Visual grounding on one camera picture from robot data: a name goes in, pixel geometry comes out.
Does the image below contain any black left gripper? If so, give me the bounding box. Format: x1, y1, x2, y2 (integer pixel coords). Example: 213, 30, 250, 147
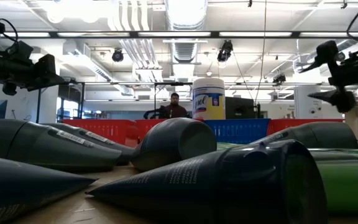
0, 40, 65, 96

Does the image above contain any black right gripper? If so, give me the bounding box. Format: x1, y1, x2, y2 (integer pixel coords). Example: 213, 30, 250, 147
299, 40, 358, 114

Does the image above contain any gray toiletry tube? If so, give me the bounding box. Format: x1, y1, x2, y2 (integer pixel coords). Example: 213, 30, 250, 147
130, 117, 218, 172
249, 121, 358, 151
0, 119, 122, 172
41, 122, 137, 167

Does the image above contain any black toiletry tube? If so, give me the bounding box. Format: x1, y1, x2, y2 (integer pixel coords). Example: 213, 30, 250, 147
0, 153, 99, 224
85, 139, 329, 224

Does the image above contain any white column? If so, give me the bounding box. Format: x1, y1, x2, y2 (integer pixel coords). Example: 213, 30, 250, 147
293, 85, 324, 120

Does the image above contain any black ceiling spotlight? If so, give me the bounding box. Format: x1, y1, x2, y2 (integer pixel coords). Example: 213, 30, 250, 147
111, 47, 125, 63
272, 73, 287, 85
216, 39, 234, 63

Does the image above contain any red plastic basket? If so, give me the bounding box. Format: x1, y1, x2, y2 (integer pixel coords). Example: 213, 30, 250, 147
267, 118, 345, 136
134, 118, 205, 144
62, 118, 140, 149

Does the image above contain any black monitor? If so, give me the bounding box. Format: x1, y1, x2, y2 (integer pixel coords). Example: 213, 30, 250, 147
224, 96, 256, 120

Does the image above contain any blue plastic basket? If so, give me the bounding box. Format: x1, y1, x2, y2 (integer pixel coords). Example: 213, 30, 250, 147
203, 118, 272, 145

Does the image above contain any white yellow wipes canister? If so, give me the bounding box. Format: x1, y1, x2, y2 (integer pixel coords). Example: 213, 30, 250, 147
192, 77, 226, 121

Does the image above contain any black office chair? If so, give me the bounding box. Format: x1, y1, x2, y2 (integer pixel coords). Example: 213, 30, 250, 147
143, 105, 168, 120

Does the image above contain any person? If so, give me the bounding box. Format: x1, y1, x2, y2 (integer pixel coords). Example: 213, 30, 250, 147
163, 92, 189, 119

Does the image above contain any black left wrist camera cable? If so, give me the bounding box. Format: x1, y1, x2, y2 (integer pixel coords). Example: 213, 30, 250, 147
0, 17, 20, 44

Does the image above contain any black background rig frame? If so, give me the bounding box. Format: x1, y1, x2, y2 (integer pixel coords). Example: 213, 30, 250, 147
35, 81, 196, 124

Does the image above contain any thin hanging cable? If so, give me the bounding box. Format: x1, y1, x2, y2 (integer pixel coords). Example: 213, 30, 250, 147
254, 0, 268, 105

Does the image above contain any black overhead frame bar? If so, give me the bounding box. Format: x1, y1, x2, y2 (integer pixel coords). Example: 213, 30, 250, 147
0, 30, 358, 40

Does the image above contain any silver air duct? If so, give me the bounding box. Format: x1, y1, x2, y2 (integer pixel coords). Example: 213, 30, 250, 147
164, 0, 209, 65

